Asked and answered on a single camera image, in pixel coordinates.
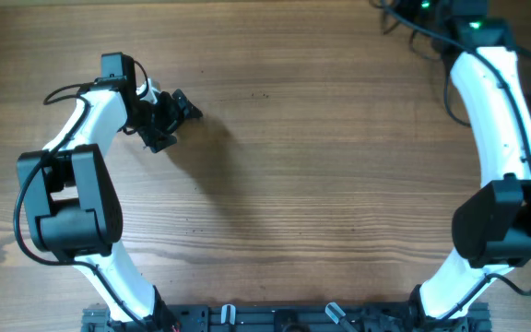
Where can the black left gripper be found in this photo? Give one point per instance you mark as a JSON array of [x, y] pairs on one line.
[[174, 117]]

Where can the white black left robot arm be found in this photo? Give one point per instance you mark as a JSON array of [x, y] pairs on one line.
[[68, 214]]

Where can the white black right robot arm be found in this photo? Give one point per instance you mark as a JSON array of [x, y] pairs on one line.
[[492, 229]]

